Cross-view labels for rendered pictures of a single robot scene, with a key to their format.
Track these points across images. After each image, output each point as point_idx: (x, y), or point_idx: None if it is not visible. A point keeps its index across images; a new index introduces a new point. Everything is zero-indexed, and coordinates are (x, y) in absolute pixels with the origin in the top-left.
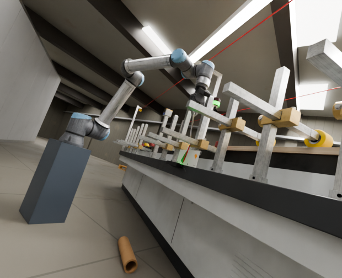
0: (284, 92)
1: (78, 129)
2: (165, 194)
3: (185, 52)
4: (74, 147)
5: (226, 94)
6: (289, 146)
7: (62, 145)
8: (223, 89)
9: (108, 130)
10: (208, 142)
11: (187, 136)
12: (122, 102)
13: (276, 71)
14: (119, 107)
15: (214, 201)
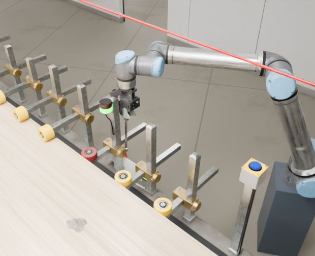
0: (51, 82)
1: (289, 157)
2: None
3: (151, 44)
4: (275, 173)
5: (89, 84)
6: (36, 123)
7: (274, 164)
8: (91, 82)
9: (301, 181)
10: (102, 141)
11: (124, 134)
12: (281, 127)
13: (57, 67)
14: (285, 137)
15: None
